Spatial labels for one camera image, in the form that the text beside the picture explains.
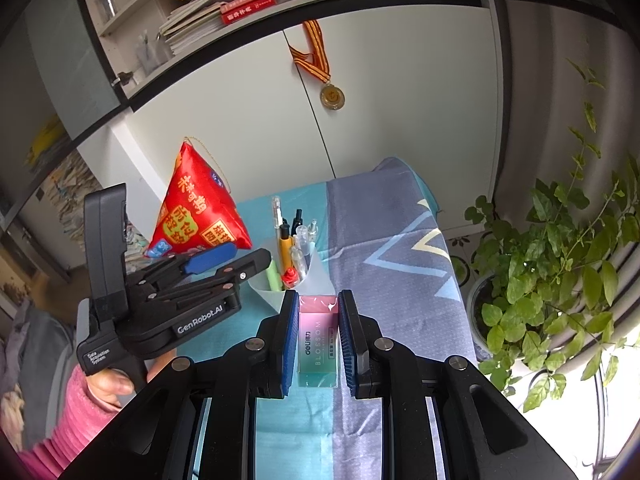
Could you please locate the translucent plastic cup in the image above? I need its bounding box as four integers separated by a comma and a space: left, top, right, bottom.
248, 242, 337, 318

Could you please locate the yellow pen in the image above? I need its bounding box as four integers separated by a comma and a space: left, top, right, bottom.
279, 224, 296, 286

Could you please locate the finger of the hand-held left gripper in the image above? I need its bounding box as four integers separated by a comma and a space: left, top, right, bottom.
145, 247, 274, 309
126, 241, 241, 292

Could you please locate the green potted plant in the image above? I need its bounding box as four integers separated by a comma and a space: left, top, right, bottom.
462, 55, 640, 413

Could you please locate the white pen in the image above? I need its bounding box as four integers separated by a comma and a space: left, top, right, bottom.
271, 195, 285, 241

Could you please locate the red triangular printed pillow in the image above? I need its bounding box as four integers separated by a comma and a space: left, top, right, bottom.
145, 137, 253, 261

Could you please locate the pink and green eraser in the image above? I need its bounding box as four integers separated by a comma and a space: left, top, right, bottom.
297, 295, 342, 388

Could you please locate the stack of white magazines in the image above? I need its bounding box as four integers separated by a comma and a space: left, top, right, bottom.
159, 2, 226, 56

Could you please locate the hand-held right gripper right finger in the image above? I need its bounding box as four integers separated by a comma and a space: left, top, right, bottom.
339, 289, 578, 480

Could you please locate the gold medal with striped ribbon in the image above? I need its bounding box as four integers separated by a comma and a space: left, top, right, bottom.
287, 20, 347, 112

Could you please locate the person's left forearm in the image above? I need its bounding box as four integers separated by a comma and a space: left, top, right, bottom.
17, 365, 126, 480

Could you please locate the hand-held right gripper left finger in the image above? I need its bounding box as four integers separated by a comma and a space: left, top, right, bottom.
60, 290, 301, 480

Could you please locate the white plant pot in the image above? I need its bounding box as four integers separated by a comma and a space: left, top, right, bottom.
467, 272, 506, 361

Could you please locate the stack of red books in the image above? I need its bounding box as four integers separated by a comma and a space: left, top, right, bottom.
220, 0, 278, 26

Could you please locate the blue and grey printed tablecloth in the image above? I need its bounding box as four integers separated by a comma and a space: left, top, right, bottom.
170, 156, 481, 480

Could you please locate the tall pile of paper booklets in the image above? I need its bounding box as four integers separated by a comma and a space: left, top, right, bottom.
37, 150, 96, 241

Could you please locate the person's left hand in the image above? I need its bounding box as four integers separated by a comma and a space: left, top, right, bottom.
84, 352, 177, 411

